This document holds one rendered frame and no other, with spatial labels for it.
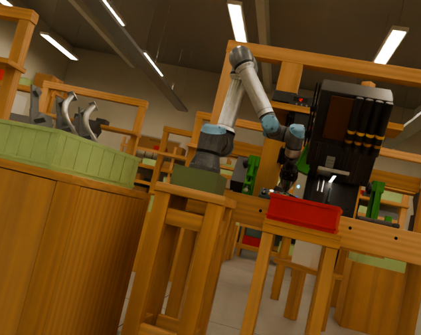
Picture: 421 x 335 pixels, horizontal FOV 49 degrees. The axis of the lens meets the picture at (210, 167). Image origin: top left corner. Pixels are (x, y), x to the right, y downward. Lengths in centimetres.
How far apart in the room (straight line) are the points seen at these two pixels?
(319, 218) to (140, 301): 85
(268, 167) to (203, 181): 103
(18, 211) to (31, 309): 40
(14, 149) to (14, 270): 51
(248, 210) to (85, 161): 85
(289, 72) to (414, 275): 148
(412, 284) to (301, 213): 117
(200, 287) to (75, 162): 76
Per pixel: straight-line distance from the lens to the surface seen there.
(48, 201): 198
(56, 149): 201
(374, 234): 242
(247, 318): 212
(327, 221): 209
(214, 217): 197
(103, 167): 224
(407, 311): 310
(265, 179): 301
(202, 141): 213
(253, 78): 218
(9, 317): 209
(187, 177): 208
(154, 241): 204
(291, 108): 297
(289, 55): 320
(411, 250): 245
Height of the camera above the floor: 78
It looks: 5 degrees up
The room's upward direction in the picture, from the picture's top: 13 degrees clockwise
